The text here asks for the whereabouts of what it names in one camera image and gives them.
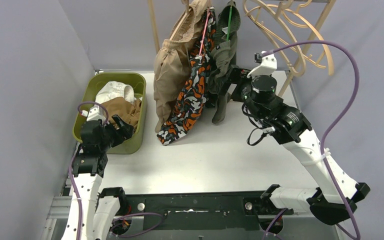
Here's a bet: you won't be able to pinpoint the olive green plastic basket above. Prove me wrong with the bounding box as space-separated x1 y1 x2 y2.
79 71 147 155

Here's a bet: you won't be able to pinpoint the dark green shorts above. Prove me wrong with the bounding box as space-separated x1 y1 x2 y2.
208 0 241 125

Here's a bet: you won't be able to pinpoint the brown shorts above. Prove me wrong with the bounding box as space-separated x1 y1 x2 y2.
102 97 142 130

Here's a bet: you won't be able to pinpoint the white shorts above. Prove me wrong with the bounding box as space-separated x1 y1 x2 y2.
95 81 136 104

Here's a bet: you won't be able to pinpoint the camouflage patterned shorts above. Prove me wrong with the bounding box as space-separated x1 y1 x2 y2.
156 7 217 146

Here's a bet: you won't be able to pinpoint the green hanger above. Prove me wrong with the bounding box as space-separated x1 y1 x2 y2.
226 4 233 41

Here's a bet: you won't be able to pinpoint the wooden hanger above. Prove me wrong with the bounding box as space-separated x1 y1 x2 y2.
242 0 306 77
275 0 335 77

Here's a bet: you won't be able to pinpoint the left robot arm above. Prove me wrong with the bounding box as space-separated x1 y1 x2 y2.
62 114 134 240

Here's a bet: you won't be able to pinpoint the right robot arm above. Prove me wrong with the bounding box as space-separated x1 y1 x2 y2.
225 66 371 226

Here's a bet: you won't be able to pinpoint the beige shorts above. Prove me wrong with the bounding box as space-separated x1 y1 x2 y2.
153 0 212 133

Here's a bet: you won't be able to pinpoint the pink hanger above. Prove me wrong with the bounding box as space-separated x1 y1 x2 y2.
198 7 211 56

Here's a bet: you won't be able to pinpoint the wooden clothes rack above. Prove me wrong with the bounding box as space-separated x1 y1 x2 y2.
147 0 335 97

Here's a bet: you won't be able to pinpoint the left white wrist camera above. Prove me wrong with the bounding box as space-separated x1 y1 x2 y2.
80 105 108 125

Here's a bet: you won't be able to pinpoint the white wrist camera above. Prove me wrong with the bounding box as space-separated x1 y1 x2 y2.
247 50 278 78
80 105 108 125

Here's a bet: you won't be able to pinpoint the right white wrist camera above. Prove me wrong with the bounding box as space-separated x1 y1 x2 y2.
247 50 278 78

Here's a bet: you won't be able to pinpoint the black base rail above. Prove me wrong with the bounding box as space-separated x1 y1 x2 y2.
46 190 345 240

